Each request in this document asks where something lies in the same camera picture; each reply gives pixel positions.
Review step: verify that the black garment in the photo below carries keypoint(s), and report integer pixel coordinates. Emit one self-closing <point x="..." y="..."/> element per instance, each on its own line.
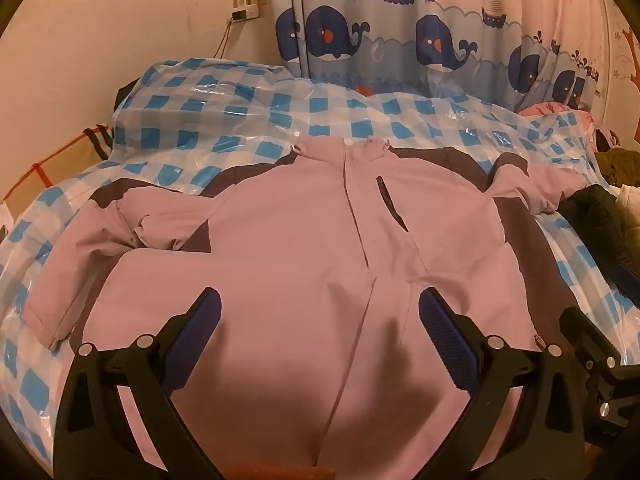
<point x="593" y="214"/>

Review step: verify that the blue white checkered plastic bedcover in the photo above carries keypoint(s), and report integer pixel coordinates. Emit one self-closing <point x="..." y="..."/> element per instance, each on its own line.
<point x="183" y="124"/>

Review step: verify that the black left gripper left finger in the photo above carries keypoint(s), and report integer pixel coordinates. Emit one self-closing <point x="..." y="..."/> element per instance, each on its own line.
<point x="93" y="439"/>

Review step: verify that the pink and brown jacket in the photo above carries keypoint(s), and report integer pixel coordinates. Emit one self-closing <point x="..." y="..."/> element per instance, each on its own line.
<point x="320" y="357"/>

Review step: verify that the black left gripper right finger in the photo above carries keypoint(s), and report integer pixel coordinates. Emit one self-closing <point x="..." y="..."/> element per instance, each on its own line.
<point x="545" y="438"/>

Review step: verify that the whale pattern curtain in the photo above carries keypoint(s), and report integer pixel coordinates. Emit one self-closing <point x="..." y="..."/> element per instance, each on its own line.
<point x="514" y="53"/>

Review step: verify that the white padded garment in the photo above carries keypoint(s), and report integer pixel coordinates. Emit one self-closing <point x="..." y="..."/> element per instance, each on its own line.
<point x="628" y="200"/>

